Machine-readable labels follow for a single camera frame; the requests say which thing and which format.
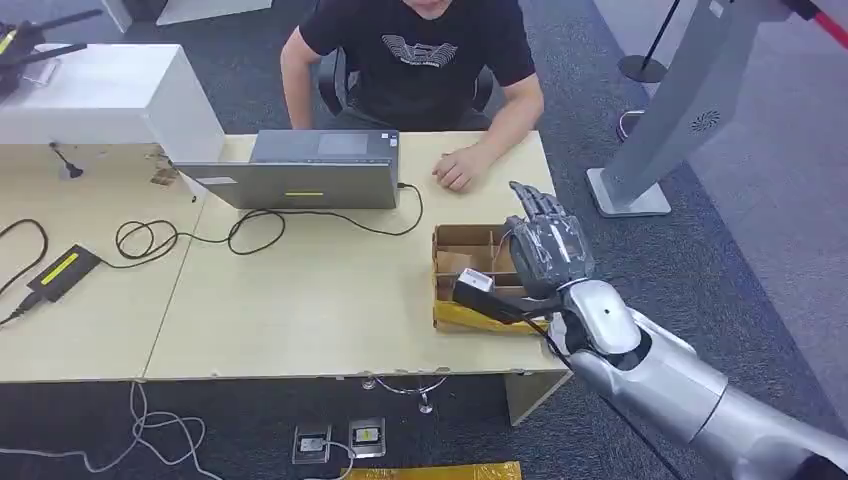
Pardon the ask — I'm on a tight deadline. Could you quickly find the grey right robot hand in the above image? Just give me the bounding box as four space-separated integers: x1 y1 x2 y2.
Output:
503 180 596 300

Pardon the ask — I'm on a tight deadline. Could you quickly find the wooden card box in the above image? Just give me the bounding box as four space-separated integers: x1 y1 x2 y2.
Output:
431 223 552 335

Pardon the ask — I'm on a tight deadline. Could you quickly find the person's left hand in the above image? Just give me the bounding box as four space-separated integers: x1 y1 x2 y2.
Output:
431 143 496 194

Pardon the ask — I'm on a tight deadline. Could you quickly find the pale desk side panel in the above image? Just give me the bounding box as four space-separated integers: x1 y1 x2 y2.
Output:
504 370 575 428

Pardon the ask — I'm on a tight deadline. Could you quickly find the silver kiosk stand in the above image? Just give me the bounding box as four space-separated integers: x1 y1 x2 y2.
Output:
586 0 794 219

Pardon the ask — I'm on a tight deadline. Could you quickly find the person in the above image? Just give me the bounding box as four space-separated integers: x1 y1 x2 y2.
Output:
280 0 546 194

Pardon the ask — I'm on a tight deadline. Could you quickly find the yellow floor sheet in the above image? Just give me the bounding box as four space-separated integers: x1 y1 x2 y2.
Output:
341 461 523 480

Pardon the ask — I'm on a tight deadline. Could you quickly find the grey laptop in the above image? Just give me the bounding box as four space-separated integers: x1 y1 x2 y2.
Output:
173 129 401 211

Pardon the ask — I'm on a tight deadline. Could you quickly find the floor socket box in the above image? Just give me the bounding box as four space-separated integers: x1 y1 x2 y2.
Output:
347 417 388 460
291 423 333 466

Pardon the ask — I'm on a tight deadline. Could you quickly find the red barrier belt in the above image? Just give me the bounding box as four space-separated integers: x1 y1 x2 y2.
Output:
781 0 848 52

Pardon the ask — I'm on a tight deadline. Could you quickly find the white furniture base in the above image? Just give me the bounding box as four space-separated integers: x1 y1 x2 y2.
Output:
99 0 274 34

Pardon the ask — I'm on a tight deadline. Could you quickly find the white cabinet box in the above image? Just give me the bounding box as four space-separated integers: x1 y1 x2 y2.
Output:
0 43 227 164

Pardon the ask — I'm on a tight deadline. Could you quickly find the black power brick yellow label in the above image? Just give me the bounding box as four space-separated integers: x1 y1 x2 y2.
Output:
26 244 103 303

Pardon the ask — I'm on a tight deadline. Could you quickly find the black laptop power cable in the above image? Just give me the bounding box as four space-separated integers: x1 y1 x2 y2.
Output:
99 182 425 270

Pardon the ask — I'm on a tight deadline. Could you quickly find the white looped cable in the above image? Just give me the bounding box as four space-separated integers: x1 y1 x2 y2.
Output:
615 108 648 144

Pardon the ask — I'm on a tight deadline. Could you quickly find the chrome under-desk cable hook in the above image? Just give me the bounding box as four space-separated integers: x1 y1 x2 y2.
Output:
360 373 451 416

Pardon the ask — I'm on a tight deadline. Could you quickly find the black stanchion post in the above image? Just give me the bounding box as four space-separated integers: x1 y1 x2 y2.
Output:
617 0 684 85

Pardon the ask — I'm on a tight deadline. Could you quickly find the short white socket cable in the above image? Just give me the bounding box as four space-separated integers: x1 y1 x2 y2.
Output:
303 439 359 480

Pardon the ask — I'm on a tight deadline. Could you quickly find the white floor cable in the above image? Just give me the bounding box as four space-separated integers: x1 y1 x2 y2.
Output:
0 382 225 480

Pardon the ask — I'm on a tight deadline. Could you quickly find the black mains cable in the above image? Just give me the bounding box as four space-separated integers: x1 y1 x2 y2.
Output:
0 218 50 327

